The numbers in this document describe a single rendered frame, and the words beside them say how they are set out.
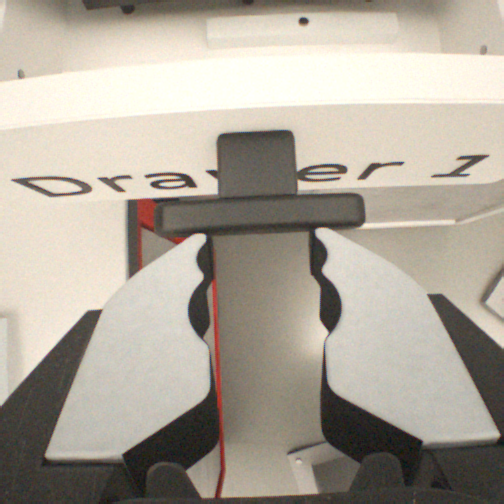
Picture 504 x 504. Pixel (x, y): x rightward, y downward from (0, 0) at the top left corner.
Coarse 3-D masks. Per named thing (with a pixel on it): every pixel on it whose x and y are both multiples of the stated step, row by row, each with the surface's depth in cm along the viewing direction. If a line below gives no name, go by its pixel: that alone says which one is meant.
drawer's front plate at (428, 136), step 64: (192, 64) 12; (256, 64) 12; (320, 64) 12; (384, 64) 12; (448, 64) 12; (0, 128) 12; (64, 128) 12; (128, 128) 13; (192, 128) 13; (256, 128) 13; (320, 128) 13; (384, 128) 14; (448, 128) 14; (0, 192) 19; (64, 192) 20; (128, 192) 21; (192, 192) 22
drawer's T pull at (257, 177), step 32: (224, 160) 13; (256, 160) 13; (288, 160) 13; (224, 192) 13; (256, 192) 13; (288, 192) 13; (160, 224) 13; (192, 224) 13; (224, 224) 13; (256, 224) 13; (288, 224) 13; (320, 224) 13; (352, 224) 13
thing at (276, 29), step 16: (240, 16) 20; (256, 16) 20; (272, 16) 20; (288, 16) 20; (304, 16) 20; (320, 16) 20; (336, 16) 20; (352, 16) 20; (368, 16) 20; (384, 16) 20; (208, 32) 20; (224, 32) 20; (240, 32) 20; (256, 32) 20; (272, 32) 20; (288, 32) 20; (304, 32) 20; (320, 32) 20; (336, 32) 20; (352, 32) 20; (368, 32) 20; (384, 32) 20; (224, 48) 21
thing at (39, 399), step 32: (96, 320) 8; (64, 352) 7; (32, 384) 7; (64, 384) 7; (0, 416) 6; (32, 416) 6; (0, 448) 6; (32, 448) 6; (0, 480) 5; (32, 480) 5; (64, 480) 5; (96, 480) 5; (128, 480) 6
